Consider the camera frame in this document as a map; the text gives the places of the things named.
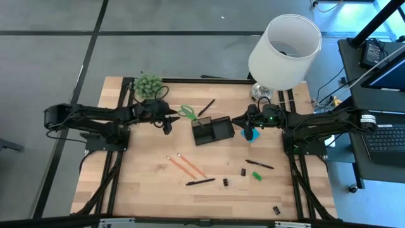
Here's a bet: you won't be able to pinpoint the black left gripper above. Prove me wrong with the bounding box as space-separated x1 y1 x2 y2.
139 100 181 136

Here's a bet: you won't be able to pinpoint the blue sticky note pad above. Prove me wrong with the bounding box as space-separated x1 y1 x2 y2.
240 126 261 144

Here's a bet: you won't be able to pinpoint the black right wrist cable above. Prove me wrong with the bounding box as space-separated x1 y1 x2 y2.
258 96 272 110

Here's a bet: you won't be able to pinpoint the table lamp white shade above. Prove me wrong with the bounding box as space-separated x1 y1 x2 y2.
247 13 323 103

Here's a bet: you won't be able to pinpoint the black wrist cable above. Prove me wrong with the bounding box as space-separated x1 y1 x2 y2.
154 85 170 103
258 96 272 110

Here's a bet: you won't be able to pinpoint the black keyboard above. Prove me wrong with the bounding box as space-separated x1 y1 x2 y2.
360 123 405 167

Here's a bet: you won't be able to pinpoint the thick matte black pen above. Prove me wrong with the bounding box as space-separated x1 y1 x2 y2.
185 177 216 187

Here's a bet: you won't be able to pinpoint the black aluminium table frame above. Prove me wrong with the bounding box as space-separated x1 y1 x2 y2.
0 75 405 228

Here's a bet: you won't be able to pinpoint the black computer cart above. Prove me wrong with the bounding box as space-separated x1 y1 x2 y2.
337 37 405 184

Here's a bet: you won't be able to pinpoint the black computer monitor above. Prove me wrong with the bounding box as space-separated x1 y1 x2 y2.
360 55 405 92

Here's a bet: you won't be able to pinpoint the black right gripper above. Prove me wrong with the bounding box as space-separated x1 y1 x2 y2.
232 103 287 142

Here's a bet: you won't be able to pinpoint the grey stand foot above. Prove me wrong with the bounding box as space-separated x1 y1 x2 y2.
0 137 25 153

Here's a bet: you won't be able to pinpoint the black power adapter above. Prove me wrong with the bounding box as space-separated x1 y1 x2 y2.
360 39 385 69

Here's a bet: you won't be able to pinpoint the black pen white print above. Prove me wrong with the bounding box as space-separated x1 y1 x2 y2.
245 159 275 170

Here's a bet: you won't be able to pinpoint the green handled scissors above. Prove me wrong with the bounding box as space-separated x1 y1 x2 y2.
177 104 203 125

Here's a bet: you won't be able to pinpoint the green plant grey pot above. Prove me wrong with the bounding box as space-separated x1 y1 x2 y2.
132 72 164 99

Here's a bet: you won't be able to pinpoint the black diagonal pole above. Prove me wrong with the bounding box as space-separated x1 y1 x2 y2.
349 0 405 48

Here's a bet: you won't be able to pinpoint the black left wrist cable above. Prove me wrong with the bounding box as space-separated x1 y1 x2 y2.
154 85 170 103

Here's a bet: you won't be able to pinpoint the black mesh desk organizer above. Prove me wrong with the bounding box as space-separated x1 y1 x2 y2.
190 115 236 147

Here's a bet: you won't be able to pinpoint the slim black pen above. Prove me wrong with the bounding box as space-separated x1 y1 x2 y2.
197 98 216 118

